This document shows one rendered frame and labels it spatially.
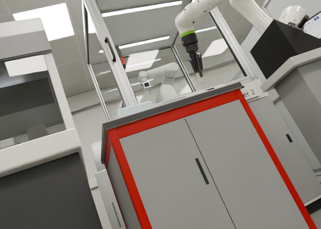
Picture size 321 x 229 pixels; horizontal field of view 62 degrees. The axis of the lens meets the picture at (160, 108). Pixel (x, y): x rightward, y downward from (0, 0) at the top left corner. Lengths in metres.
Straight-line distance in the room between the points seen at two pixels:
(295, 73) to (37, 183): 1.27
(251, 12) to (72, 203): 1.46
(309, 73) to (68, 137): 1.14
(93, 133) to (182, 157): 4.06
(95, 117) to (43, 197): 3.80
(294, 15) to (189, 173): 0.99
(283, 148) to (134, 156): 1.24
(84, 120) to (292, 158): 3.86
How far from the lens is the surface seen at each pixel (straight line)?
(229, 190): 1.05
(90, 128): 5.02
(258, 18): 1.79
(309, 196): 2.00
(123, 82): 1.75
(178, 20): 1.62
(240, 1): 1.86
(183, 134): 1.03
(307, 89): 1.33
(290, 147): 2.01
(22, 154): 1.36
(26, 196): 1.39
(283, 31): 1.38
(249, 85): 2.02
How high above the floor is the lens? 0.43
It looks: 18 degrees up
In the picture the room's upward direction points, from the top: 24 degrees counter-clockwise
